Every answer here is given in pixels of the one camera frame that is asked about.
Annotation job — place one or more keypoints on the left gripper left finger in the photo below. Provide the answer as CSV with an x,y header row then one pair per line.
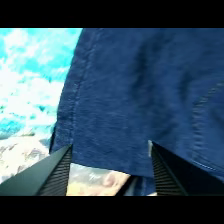
x,y
43,178

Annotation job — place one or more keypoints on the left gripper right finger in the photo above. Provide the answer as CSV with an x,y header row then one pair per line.
x,y
180,176

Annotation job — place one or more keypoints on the dark blue garment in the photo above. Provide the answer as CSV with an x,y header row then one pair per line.
x,y
140,96

